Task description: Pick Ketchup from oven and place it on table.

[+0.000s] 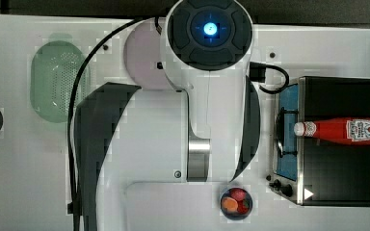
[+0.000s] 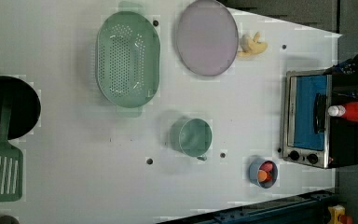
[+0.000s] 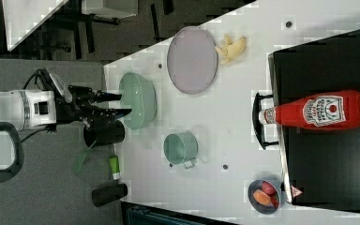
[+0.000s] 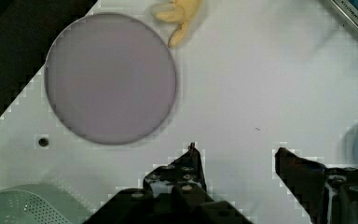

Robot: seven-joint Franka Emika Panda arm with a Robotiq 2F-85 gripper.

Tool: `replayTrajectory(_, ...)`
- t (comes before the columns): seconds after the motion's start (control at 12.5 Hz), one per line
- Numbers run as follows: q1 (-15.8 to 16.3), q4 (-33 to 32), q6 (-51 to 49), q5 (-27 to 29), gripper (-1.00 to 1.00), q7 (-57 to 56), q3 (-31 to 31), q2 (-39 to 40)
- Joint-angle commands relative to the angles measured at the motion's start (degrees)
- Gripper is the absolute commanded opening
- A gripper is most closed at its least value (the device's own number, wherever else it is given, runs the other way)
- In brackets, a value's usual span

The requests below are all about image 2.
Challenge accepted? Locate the red plush ketchup bottle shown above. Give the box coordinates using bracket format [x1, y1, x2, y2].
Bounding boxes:
[327, 102, 358, 122]

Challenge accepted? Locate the green cup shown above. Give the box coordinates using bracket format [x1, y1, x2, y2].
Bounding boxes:
[170, 118, 213, 161]

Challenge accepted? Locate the green perforated colander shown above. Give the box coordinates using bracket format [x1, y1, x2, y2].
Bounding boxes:
[95, 0, 160, 118]

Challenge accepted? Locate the purple round plate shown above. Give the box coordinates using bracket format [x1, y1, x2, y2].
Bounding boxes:
[175, 0, 239, 76]

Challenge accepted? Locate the yellow plush banana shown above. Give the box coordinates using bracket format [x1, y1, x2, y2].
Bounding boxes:
[237, 32, 268, 57]

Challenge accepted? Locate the blue cup with toys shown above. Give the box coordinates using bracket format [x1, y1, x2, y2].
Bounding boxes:
[248, 157, 278, 189]

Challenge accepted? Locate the black round pan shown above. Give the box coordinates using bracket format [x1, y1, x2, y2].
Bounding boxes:
[0, 76, 41, 140]

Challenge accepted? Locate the green slotted spatula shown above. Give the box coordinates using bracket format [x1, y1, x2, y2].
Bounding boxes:
[0, 100, 23, 203]

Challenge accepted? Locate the yellow red toy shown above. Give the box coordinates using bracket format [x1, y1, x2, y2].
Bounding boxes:
[327, 205, 353, 224]

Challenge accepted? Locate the blue metal frame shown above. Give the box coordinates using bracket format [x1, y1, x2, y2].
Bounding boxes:
[159, 190, 337, 224]

